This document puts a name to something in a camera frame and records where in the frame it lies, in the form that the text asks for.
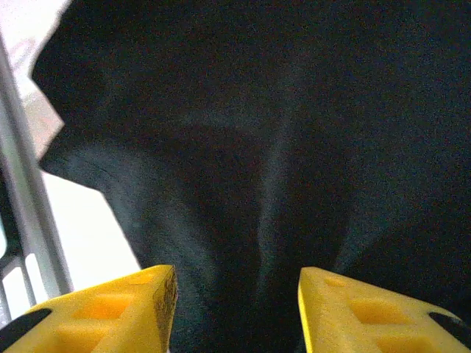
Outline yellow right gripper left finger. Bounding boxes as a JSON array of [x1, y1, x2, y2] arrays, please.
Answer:
[[0, 264, 178, 353]]

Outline aluminium front frame rails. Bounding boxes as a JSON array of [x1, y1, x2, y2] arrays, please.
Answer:
[[0, 35, 77, 321]]

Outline black t-shirt with rose print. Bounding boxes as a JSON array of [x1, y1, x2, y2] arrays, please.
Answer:
[[31, 0, 471, 353]]

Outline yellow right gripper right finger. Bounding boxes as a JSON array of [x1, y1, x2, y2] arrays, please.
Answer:
[[297, 267, 471, 353]]

